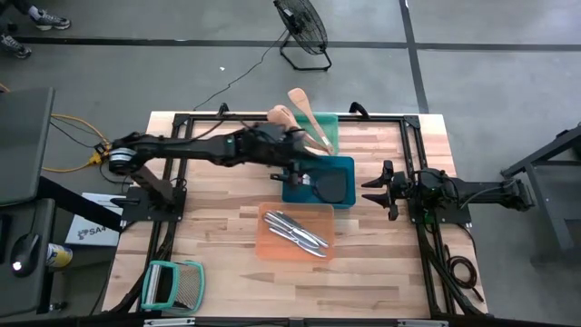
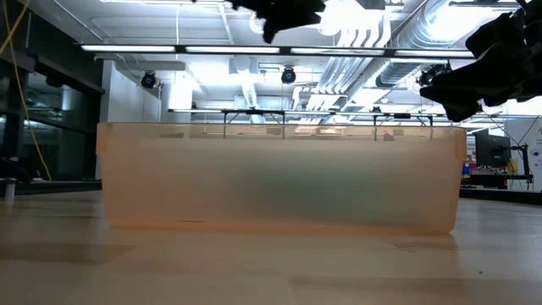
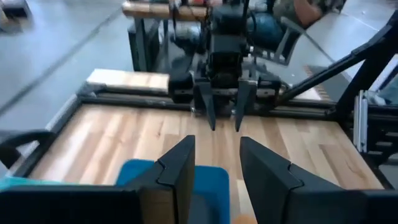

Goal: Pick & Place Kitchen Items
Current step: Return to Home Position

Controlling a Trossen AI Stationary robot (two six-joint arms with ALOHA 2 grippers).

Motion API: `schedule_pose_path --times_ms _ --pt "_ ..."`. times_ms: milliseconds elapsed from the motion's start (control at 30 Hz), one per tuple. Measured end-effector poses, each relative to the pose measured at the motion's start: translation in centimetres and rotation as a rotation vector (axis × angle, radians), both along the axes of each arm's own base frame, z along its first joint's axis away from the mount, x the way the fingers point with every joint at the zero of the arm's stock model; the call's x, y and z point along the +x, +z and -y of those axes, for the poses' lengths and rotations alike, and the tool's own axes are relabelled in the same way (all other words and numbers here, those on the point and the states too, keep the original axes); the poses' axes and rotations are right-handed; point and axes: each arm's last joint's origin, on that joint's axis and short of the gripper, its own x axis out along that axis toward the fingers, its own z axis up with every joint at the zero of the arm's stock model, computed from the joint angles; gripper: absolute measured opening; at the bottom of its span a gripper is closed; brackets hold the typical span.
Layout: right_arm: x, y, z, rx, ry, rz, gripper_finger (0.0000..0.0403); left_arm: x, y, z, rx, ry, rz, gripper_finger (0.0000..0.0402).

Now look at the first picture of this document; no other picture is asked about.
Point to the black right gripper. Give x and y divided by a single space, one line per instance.
394 191

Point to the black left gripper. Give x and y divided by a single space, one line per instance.
286 145

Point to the blue translucent bin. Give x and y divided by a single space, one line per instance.
295 195

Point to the black spatula with red mark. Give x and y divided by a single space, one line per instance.
331 188

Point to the dark wooden spoon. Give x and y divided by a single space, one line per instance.
281 117

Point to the long wooden spatula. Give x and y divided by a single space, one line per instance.
299 102

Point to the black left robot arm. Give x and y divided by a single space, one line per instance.
195 150

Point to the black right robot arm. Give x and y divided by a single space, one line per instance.
481 193

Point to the green translucent bin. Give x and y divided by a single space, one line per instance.
329 125

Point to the orange translucent bin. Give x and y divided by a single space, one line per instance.
272 247

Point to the black floor fan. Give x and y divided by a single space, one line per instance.
294 19

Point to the teal box grater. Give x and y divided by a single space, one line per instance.
186 287

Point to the black metal stand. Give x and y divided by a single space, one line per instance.
544 153
77 204

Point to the white printed box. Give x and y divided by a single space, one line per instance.
91 232

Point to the yellow and white can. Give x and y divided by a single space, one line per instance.
60 255

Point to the grey side table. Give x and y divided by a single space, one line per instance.
27 295
22 145

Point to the black computer mouse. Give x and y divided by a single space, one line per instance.
25 254

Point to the person's shoe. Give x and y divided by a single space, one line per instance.
51 21
14 46

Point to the person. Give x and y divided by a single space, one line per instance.
23 4

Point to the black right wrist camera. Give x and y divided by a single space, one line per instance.
407 184

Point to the black aluminium table frame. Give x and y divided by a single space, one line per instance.
386 118

